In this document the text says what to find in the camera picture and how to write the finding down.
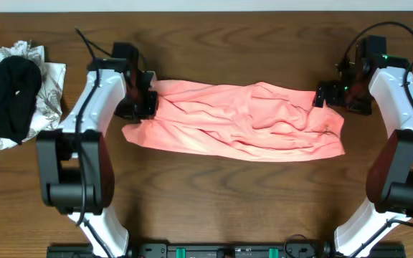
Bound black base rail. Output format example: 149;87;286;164
46;242;407;258

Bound pink printed t-shirt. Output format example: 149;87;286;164
122;80;345;163

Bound black garment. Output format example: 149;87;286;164
0;56;42;144

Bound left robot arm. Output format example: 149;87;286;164
36;58;158;257

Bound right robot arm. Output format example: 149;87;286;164
313;53;413;257

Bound white floral patterned cloth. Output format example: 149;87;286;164
0;41;66;151

